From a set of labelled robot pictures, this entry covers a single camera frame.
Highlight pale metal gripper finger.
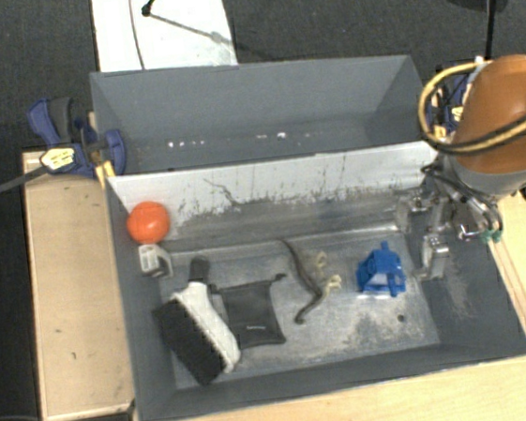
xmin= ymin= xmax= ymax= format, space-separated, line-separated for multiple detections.
xmin=409 ymin=231 xmax=455 ymax=283
xmin=391 ymin=190 xmax=428 ymax=238

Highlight blue plastic toy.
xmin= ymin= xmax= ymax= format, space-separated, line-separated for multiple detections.
xmin=352 ymin=238 xmax=408 ymax=302

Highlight brown toy lizard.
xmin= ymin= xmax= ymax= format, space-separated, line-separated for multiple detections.
xmin=278 ymin=233 xmax=348 ymax=326

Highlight grey metal bin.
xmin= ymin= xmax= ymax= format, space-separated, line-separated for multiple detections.
xmin=88 ymin=25 xmax=526 ymax=421

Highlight black fabric pouch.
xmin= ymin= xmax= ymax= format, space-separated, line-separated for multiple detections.
xmin=213 ymin=272 xmax=295 ymax=353

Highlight black and white brush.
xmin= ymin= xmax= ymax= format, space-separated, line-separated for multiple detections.
xmin=145 ymin=252 xmax=246 ymax=392

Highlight orange ball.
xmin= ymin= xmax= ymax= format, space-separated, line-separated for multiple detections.
xmin=124 ymin=198 xmax=174 ymax=248

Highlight grey and white plastic clip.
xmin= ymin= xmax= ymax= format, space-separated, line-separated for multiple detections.
xmin=136 ymin=241 xmax=175 ymax=282

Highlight pale wood board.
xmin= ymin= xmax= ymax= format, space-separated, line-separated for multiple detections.
xmin=10 ymin=143 xmax=137 ymax=421

